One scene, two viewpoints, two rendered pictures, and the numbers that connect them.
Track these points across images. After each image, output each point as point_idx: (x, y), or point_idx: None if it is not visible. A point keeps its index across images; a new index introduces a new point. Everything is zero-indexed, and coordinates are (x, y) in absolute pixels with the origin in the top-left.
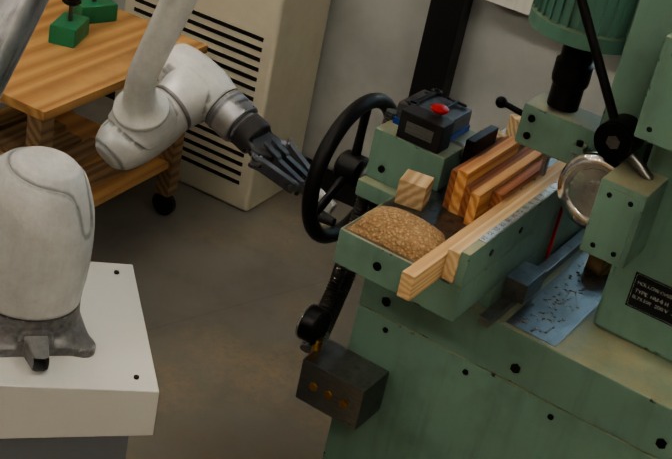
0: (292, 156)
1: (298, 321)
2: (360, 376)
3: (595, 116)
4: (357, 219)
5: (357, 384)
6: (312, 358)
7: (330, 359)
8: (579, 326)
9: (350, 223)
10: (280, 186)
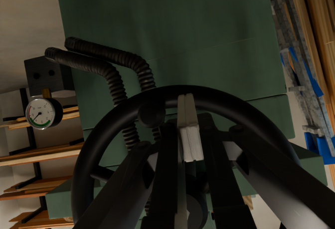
0: (302, 225)
1: (28, 122)
2: (70, 95)
3: None
4: (67, 216)
5: (64, 97)
6: (38, 96)
7: (54, 95)
8: None
9: (59, 217)
10: (121, 165)
